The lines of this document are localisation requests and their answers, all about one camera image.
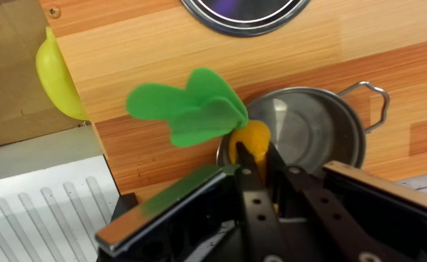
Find silver pot lid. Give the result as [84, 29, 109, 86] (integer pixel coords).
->
[179, 0, 310, 37]

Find yellow toy banana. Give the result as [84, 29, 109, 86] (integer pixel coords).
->
[35, 26, 87, 121]

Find small silver pot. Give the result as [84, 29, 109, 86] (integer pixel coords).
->
[214, 80, 390, 176]

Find wooden butcher block counter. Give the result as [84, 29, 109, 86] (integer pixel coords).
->
[38, 0, 427, 198]

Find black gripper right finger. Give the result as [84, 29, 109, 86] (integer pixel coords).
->
[266, 146, 411, 262]

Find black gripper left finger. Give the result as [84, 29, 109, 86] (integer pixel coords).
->
[236, 143, 290, 262]

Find orange plush carrot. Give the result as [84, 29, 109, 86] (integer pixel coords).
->
[125, 69, 271, 163]

